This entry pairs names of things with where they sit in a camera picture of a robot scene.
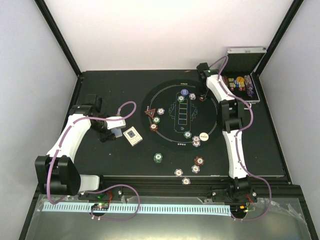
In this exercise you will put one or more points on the white playing card box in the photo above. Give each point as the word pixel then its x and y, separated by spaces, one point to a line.
pixel 132 136

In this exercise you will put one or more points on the blue chip on rail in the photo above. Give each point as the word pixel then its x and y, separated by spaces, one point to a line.
pixel 186 181

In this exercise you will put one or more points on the round black poker mat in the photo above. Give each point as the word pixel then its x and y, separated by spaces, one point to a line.
pixel 191 115

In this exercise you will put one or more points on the brown chips row in case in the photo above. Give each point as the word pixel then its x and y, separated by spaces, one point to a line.
pixel 226 81

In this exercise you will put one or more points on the blue chip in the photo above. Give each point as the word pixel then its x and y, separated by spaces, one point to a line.
pixel 195 169
pixel 186 181
pixel 178 172

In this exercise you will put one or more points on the green poker chips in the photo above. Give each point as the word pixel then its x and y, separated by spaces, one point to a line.
pixel 156 119
pixel 180 99

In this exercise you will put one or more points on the red triangular marker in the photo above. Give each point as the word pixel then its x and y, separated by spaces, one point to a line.
pixel 151 112

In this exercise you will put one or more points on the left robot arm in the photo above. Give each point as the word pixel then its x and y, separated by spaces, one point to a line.
pixel 56 171

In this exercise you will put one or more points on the purple chips row in case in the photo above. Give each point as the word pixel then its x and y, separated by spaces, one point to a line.
pixel 249 85

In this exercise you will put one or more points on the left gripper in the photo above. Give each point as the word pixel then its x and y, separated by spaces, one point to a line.
pixel 110 137

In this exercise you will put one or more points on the green poker chip stack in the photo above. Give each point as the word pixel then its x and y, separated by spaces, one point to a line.
pixel 158 157

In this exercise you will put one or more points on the white slotted cable duct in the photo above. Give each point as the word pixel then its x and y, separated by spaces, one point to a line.
pixel 131 208

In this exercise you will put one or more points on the purple small blind button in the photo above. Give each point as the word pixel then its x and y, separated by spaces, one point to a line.
pixel 184 92

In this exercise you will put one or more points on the yellow button in case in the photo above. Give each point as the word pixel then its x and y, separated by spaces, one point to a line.
pixel 240 80

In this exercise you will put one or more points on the aluminium poker case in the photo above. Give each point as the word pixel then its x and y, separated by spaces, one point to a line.
pixel 238 71

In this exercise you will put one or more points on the white dealer button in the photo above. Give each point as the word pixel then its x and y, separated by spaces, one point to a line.
pixel 203 136

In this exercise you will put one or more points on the brown poker chip stack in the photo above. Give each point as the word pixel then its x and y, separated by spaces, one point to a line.
pixel 199 161

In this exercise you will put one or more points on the blue playing card deck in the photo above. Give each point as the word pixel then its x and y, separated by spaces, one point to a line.
pixel 117 132

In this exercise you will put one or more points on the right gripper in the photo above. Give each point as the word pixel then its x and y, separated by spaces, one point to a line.
pixel 204 95

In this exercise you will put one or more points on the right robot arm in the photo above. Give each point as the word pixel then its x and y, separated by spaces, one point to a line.
pixel 230 118

